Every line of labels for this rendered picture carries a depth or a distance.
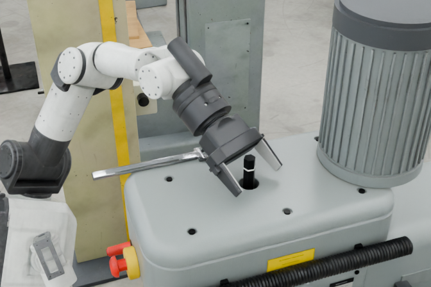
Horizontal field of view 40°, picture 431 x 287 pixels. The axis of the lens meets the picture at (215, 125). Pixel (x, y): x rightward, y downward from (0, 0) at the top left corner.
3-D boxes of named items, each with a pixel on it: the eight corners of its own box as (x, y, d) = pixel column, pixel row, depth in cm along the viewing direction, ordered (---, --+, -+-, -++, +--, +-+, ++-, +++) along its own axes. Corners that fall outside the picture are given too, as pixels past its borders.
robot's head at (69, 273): (41, 289, 130) (53, 295, 123) (23, 248, 129) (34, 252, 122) (68, 274, 134) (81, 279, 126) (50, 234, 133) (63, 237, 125)
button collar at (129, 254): (130, 287, 108) (127, 264, 104) (124, 263, 112) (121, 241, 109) (141, 284, 108) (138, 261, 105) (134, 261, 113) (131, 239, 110)
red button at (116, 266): (113, 283, 107) (110, 268, 105) (109, 268, 110) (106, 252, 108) (130, 278, 108) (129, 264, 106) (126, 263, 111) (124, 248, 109)
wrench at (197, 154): (93, 184, 107) (93, 180, 107) (90, 172, 110) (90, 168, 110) (219, 157, 114) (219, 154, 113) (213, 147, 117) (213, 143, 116)
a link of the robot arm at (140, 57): (175, 97, 108) (129, 85, 117) (208, 82, 114) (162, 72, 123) (171, 63, 105) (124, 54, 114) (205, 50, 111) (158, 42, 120)
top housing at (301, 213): (154, 328, 100) (148, 262, 91) (124, 226, 121) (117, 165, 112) (392, 261, 113) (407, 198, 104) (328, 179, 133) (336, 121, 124)
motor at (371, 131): (348, 199, 104) (376, 33, 86) (299, 138, 119) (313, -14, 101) (444, 176, 109) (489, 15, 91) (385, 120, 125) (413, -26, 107)
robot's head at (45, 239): (43, 273, 129) (42, 283, 122) (27, 237, 128) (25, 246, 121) (70, 261, 131) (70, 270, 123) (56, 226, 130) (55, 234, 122)
